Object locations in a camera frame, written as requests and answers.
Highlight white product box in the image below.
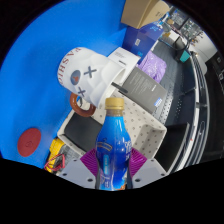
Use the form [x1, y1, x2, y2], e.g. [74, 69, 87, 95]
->
[107, 46, 141, 76]

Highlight blue carton box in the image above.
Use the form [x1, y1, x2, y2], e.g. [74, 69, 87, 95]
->
[121, 21, 165, 58]

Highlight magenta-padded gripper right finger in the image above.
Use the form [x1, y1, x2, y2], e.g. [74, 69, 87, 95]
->
[127, 147, 169, 190]

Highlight grey overhead workbench shelf unit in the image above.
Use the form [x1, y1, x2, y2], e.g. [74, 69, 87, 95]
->
[154, 49, 224, 175]

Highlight purple plastic bag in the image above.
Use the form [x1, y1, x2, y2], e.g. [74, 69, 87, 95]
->
[137, 50, 168, 83]

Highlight teal desk device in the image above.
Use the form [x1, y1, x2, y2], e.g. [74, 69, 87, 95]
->
[178, 49, 191, 64]

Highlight flat round red coaster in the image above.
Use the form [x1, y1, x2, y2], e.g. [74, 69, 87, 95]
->
[17, 127, 43, 158]

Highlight brown cardboard box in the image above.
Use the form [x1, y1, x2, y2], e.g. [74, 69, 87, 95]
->
[120, 0, 171, 30]

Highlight white dotted fabric storage bin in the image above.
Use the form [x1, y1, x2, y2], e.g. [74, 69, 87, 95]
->
[57, 95, 168, 162]

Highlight white mug orange handle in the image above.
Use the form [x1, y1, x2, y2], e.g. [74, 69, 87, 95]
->
[55, 46, 126, 118]

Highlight yellow multimeter red leads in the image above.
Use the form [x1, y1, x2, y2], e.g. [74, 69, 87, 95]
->
[43, 138, 73, 174]

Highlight black flat product box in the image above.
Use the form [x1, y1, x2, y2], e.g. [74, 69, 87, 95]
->
[122, 65, 169, 115]

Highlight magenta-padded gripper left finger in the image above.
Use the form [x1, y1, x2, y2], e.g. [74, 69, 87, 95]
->
[58, 147, 100, 190]

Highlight blue drink bottle gold cap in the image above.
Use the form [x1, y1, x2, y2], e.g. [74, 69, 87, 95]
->
[95, 97, 133, 191]

